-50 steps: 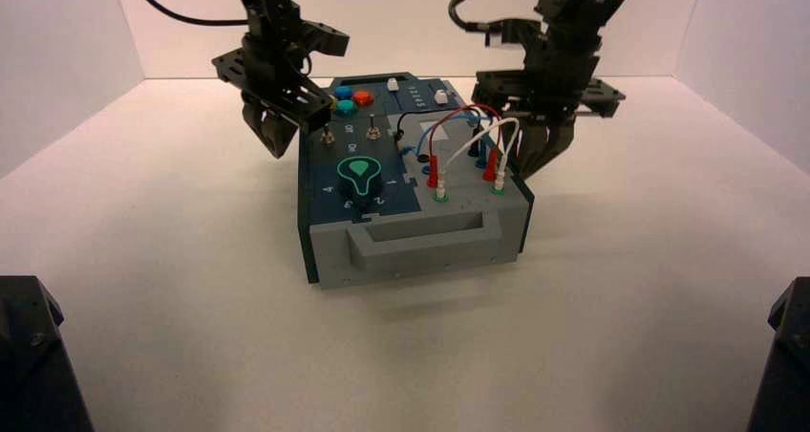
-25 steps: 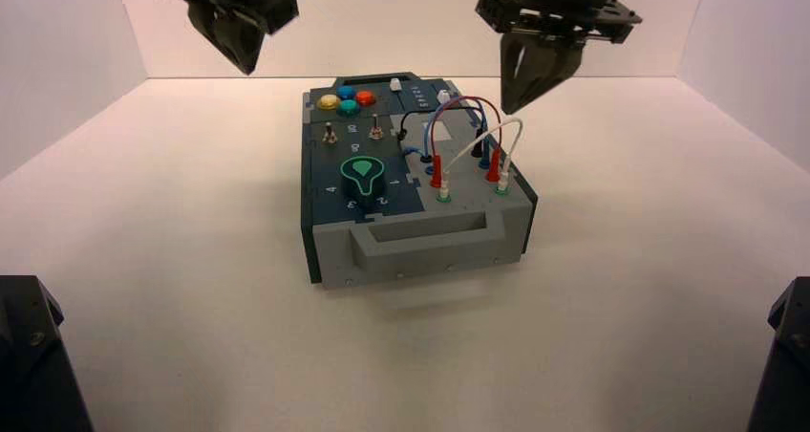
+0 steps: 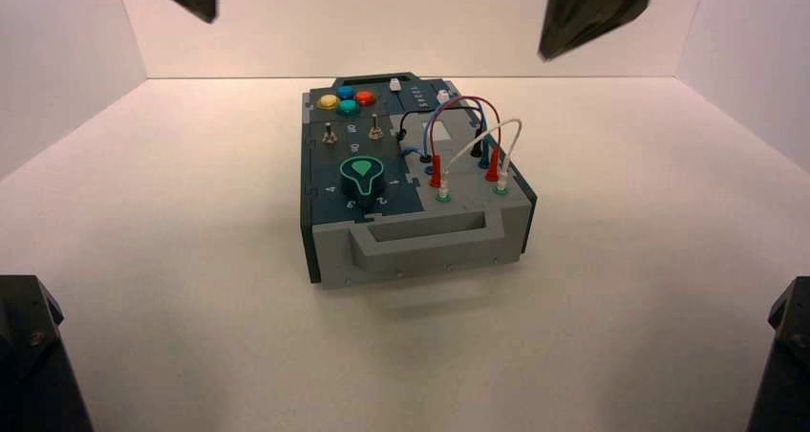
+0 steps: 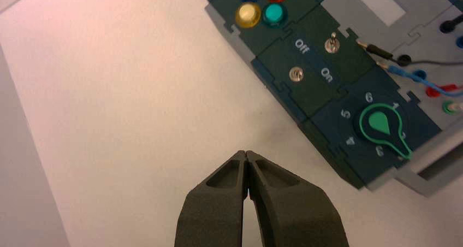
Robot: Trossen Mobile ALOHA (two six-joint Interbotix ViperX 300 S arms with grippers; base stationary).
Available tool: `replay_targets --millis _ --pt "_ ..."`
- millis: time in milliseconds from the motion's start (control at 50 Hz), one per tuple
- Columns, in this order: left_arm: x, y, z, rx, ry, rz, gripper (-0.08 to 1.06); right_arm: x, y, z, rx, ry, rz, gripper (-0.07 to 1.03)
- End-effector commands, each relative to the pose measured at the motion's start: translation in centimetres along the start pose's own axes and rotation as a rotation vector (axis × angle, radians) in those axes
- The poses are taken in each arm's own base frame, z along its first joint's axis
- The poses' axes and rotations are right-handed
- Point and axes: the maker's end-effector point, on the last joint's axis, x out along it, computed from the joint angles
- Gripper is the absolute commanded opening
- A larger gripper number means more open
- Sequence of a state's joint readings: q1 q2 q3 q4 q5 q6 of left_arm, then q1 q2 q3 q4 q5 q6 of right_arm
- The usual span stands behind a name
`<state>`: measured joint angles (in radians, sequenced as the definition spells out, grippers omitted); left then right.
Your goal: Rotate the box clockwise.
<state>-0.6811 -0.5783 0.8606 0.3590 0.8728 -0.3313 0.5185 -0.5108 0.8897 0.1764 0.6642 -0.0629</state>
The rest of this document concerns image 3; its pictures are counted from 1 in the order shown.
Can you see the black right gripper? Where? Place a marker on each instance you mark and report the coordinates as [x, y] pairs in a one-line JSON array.
[[588, 5]]

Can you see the grey and teal task box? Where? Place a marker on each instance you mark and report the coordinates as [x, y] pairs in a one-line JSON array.
[[411, 245]]

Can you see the white slider cap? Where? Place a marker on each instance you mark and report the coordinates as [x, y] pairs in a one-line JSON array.
[[443, 95], [395, 84]]

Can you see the yellow push button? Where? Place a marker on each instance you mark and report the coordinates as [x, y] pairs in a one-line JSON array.
[[328, 102]]

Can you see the blue push button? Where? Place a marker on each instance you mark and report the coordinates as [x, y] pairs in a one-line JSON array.
[[345, 91]]

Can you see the teal push button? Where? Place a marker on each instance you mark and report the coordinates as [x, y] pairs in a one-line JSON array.
[[348, 107]]

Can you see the orange push button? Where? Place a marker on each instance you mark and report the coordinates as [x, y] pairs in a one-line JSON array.
[[365, 98]]

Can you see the green rotary knob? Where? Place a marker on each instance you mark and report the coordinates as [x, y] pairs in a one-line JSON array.
[[362, 179]]

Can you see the metal toggle switch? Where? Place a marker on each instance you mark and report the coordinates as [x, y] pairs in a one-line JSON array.
[[375, 129], [328, 135]]

